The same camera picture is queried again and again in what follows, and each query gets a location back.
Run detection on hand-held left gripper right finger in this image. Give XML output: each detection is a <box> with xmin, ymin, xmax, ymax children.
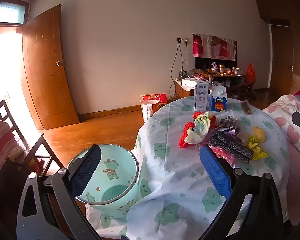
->
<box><xmin>197</xmin><ymin>144</ymin><xmax>285</xmax><ymax>240</ymax></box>

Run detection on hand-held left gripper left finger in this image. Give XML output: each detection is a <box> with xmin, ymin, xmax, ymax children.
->
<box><xmin>16</xmin><ymin>144</ymin><xmax>103</xmax><ymax>240</ymax></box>

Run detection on pink clear plastic bag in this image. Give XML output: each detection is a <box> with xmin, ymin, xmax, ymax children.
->
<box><xmin>210</xmin><ymin>145</ymin><xmax>237</xmax><ymax>168</ymax></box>

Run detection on mint green printed bin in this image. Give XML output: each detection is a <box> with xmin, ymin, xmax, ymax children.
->
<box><xmin>66</xmin><ymin>144</ymin><xmax>140</xmax><ymax>219</ymax></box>

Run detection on black patterned wrapper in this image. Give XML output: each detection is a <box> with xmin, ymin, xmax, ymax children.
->
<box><xmin>206</xmin><ymin>131</ymin><xmax>255</xmax><ymax>165</ymax></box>

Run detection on purple foil wrapper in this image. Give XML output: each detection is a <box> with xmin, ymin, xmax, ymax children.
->
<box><xmin>214</xmin><ymin>126</ymin><xmax>243</xmax><ymax>143</ymax></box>

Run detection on red foam net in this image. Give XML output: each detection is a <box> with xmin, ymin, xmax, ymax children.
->
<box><xmin>178</xmin><ymin>121</ymin><xmax>195</xmax><ymax>148</ymax></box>

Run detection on white green plastic bag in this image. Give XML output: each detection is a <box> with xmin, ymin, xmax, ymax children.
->
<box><xmin>184</xmin><ymin>112</ymin><xmax>213</xmax><ymax>144</ymax></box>

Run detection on grey checkered wrapper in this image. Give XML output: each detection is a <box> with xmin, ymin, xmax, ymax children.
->
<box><xmin>219</xmin><ymin>116</ymin><xmax>240</xmax><ymax>130</ymax></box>

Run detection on red plastic bag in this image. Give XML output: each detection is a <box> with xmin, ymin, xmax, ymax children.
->
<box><xmin>192</xmin><ymin>112</ymin><xmax>217</xmax><ymax>130</ymax></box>

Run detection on pink floral blanket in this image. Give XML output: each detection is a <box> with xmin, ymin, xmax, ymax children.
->
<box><xmin>262</xmin><ymin>94</ymin><xmax>300</xmax><ymax>160</ymax></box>

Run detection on white green printed tablecloth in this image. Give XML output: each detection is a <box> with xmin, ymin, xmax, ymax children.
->
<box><xmin>85</xmin><ymin>95</ymin><xmax>290</xmax><ymax>240</ymax></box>

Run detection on dark wooden door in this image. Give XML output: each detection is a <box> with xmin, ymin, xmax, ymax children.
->
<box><xmin>269</xmin><ymin>25</ymin><xmax>294</xmax><ymax>93</ymax></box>

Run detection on orange-red plastic bag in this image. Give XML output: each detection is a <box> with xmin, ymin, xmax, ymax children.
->
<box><xmin>244</xmin><ymin>64</ymin><xmax>256</xmax><ymax>83</ymax></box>

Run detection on wooden television stand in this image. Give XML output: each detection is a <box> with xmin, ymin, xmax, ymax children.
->
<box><xmin>191</xmin><ymin>69</ymin><xmax>255</xmax><ymax>100</ymax></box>

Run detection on blue gable-top carton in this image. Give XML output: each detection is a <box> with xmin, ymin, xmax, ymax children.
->
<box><xmin>209</xmin><ymin>84</ymin><xmax>227</xmax><ymax>112</ymax></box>

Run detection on tall white milk carton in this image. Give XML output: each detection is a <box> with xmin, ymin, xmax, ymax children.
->
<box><xmin>193</xmin><ymin>81</ymin><xmax>209</xmax><ymax>112</ymax></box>

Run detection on white paper bag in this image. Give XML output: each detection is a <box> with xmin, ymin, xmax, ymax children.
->
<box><xmin>140</xmin><ymin>99</ymin><xmax>160</xmax><ymax>122</ymax></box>

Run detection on dark wooden chair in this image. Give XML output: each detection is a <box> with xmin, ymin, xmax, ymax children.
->
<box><xmin>0</xmin><ymin>99</ymin><xmax>67</xmax><ymax>178</ymax></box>

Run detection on red striped cloth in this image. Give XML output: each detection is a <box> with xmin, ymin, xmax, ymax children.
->
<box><xmin>0</xmin><ymin>120</ymin><xmax>17</xmax><ymax>193</ymax></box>

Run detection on white flat box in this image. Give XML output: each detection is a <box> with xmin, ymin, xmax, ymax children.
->
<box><xmin>182</xmin><ymin>78</ymin><xmax>210</xmax><ymax>88</ymax></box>

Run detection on red gift box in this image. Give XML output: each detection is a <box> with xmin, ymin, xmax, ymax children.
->
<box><xmin>142</xmin><ymin>94</ymin><xmax>168</xmax><ymax>105</ymax></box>

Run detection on black television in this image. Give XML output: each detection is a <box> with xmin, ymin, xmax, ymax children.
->
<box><xmin>194</xmin><ymin>56</ymin><xmax>238</xmax><ymax>77</ymax></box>

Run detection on red patterned cover cloth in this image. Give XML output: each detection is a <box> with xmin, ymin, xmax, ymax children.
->
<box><xmin>192</xmin><ymin>33</ymin><xmax>237</xmax><ymax>61</ymax></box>

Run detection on frosted transom window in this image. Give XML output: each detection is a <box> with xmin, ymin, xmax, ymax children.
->
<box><xmin>0</xmin><ymin>2</ymin><xmax>30</xmax><ymax>25</ymax></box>

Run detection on grey power cables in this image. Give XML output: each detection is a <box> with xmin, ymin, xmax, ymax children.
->
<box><xmin>169</xmin><ymin>42</ymin><xmax>190</xmax><ymax>99</ymax></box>

